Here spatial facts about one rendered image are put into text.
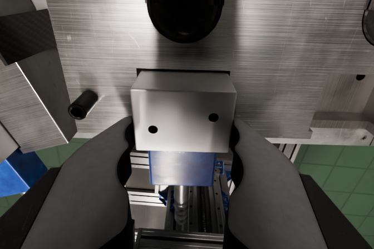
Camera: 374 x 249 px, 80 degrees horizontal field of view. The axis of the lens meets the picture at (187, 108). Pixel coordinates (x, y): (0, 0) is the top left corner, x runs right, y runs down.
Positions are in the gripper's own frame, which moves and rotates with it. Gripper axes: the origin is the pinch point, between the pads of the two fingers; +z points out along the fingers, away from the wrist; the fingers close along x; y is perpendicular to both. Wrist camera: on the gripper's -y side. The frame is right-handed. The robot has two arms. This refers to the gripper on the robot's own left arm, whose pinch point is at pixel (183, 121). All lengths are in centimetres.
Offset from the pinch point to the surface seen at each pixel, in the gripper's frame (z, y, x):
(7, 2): 7.7, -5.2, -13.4
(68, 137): 5.5, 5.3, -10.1
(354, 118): 3.5, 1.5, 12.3
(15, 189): 3.7, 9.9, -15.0
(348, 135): 10.7, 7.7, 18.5
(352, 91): 4.4, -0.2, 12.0
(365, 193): 91, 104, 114
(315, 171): 91, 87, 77
